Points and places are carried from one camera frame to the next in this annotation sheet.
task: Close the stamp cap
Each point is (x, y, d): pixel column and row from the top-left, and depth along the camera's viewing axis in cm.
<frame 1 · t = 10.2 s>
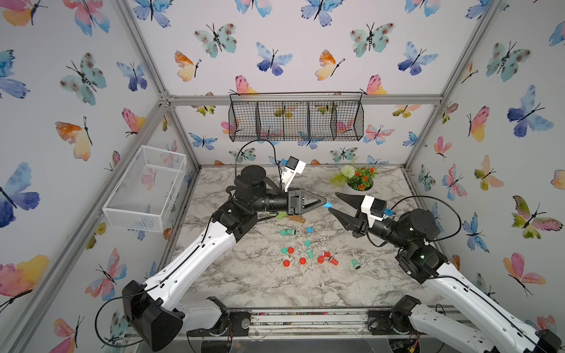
left hand: (323, 202, 57), fingers open
right hand: (339, 199, 56), fingers open
potted flower plant: (355, 180, 100), point 14 cm above the table
teal cap near fork: (283, 232, 98), on the table
blue stamp cap: (310, 229, 99), on the table
teal cap middle: (307, 243, 95), on the table
teal stamp middle: (310, 252, 91), point 2 cm above the table
teal cap left: (284, 250, 93), on the table
red cap upper left: (290, 250, 93), on the table
red cap lower left: (286, 263, 89), on the table
red cap lower middle: (302, 260, 90), on the table
red stamp upper: (327, 254, 91), on the table
red stamp right: (333, 261, 88), point 2 cm above the table
teal stamp far right: (356, 265, 88), on the table

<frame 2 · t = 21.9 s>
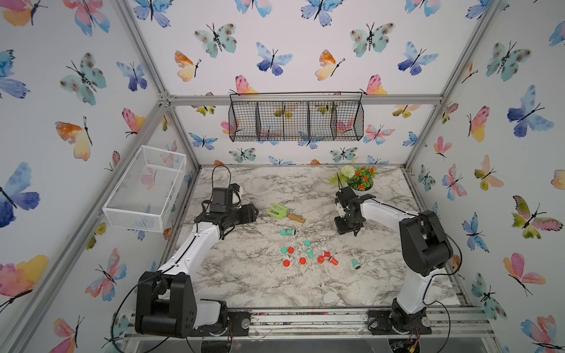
left hand: (253, 209, 87), fingers open
right hand: (345, 226, 95), fingers open
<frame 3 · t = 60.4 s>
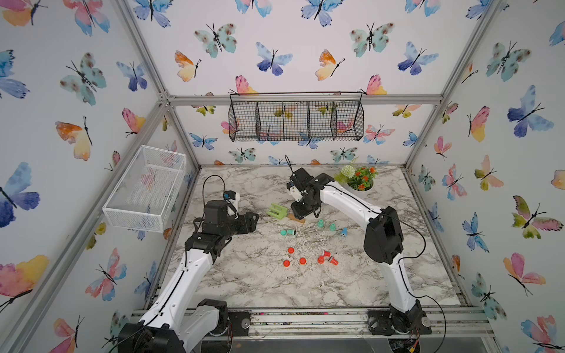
left hand: (252, 214, 81), fingers open
right hand: (300, 210, 91), fingers open
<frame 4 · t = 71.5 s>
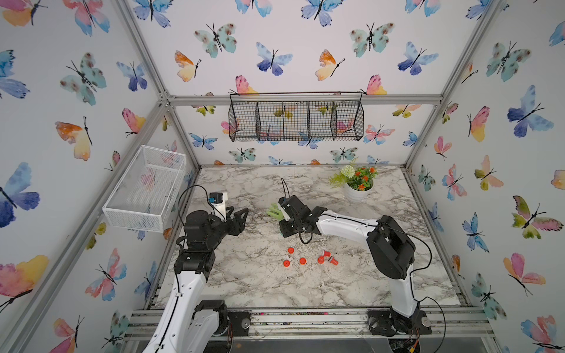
left hand: (241, 207, 77), fingers open
right hand: (282, 225, 90), fingers closed
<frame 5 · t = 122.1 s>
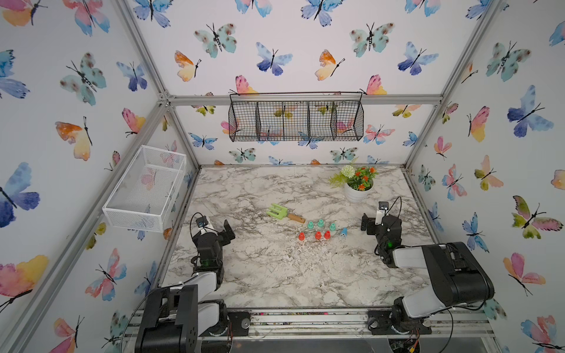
left hand: (217, 222, 88), fingers open
right hand: (380, 212, 93), fingers open
red stamp upper: (327, 234, 95), point 2 cm above the table
red stamp right: (318, 235, 95), point 2 cm above the table
blue stamp: (343, 232, 97), on the table
